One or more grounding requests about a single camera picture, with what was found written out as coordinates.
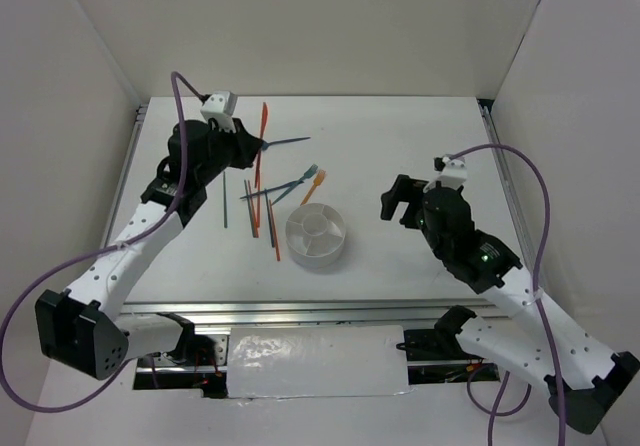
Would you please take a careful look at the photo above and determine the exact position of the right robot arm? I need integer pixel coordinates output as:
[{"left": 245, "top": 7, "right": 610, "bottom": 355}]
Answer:
[{"left": 381, "top": 175, "right": 639, "bottom": 434}]

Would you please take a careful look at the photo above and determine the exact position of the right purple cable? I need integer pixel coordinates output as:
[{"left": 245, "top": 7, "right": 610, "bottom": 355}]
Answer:
[{"left": 448, "top": 143, "right": 566, "bottom": 446}]

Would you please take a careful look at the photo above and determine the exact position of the dark blue plastic spoon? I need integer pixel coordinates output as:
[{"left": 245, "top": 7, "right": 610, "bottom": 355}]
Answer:
[{"left": 261, "top": 136, "right": 310, "bottom": 151}]

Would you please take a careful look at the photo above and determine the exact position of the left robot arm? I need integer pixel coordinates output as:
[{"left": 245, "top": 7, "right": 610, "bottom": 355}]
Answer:
[{"left": 35, "top": 118, "right": 262, "bottom": 380}]

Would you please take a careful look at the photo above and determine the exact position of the orange-yellow plastic fork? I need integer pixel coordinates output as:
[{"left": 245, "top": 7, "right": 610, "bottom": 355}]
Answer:
[{"left": 300, "top": 170, "right": 326, "bottom": 206}]

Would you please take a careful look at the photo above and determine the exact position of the teal plastic fork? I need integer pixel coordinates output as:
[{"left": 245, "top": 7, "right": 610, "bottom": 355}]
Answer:
[{"left": 272, "top": 164, "right": 318, "bottom": 205}]

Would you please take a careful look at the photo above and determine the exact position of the orange plastic knife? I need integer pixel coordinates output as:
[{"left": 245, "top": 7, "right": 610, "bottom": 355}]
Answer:
[{"left": 254, "top": 102, "right": 269, "bottom": 189}]

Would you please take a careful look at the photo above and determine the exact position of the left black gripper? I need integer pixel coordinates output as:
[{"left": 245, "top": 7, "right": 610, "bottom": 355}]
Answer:
[{"left": 197, "top": 117, "right": 264, "bottom": 185}]

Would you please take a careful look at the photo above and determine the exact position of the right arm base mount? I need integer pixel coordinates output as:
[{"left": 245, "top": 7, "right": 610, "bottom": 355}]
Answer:
[{"left": 396, "top": 306, "right": 499, "bottom": 385}]

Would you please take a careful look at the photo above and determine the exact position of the dark blue plastic knife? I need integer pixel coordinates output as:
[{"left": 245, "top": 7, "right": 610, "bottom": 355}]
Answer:
[{"left": 239, "top": 180, "right": 305, "bottom": 200}]

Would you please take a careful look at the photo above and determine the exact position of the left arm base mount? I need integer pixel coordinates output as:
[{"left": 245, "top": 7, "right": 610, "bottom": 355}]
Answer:
[{"left": 133, "top": 313, "right": 230, "bottom": 399}]

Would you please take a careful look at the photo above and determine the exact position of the white divided round container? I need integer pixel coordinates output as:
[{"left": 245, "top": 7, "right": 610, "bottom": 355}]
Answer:
[{"left": 285, "top": 203, "right": 347, "bottom": 269}]

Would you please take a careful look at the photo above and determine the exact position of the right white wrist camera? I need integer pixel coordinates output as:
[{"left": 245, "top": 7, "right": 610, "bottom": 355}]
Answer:
[{"left": 434, "top": 156, "right": 468, "bottom": 190}]

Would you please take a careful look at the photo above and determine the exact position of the white foam board cover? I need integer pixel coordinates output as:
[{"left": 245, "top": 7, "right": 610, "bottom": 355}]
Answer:
[{"left": 226, "top": 325, "right": 410, "bottom": 399}]

